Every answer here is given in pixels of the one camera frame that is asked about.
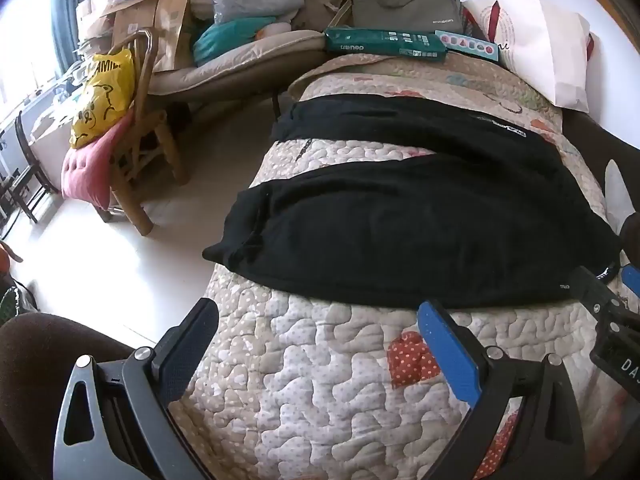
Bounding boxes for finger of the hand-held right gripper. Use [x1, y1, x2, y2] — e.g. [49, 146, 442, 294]
[619, 262, 640, 306]
[574, 265, 621, 318]

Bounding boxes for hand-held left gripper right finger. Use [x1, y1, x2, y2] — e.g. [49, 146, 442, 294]
[416, 300, 587, 480]

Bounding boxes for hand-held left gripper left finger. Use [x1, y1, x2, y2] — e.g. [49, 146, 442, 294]
[52, 298, 219, 480]

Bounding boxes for black pants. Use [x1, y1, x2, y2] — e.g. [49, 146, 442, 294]
[202, 94, 623, 309]

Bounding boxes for quilted patterned blanket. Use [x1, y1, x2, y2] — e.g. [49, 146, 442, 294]
[185, 52, 623, 480]

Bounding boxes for person's leg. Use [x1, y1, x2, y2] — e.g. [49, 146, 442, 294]
[0, 312, 132, 480]

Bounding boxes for green patterned object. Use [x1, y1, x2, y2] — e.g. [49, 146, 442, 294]
[0, 280, 38, 318]

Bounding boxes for pink seat cushion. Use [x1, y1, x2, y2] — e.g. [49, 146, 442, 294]
[61, 109, 137, 212]

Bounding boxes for wooden chair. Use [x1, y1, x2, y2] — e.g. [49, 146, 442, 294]
[97, 29, 192, 237]

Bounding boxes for dark metal chair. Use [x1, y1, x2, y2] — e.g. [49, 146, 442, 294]
[0, 110, 62, 224]

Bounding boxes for yellow plastic bag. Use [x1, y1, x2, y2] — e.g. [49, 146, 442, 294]
[69, 49, 137, 150]

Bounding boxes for white tote bag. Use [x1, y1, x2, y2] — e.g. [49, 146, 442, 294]
[462, 0, 597, 112]

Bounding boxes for light blue box coloured shapes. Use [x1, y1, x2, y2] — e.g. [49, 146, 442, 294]
[435, 30, 501, 64]

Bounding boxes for teal cushion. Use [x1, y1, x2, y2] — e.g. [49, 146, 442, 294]
[192, 16, 279, 67]

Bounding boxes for green cardboard box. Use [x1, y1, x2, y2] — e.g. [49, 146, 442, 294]
[324, 27, 448, 62]

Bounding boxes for grey laptop bag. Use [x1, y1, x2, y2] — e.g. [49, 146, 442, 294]
[350, 0, 463, 36]

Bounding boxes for dark teal curtain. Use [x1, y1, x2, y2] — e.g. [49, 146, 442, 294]
[42, 0, 103, 77]

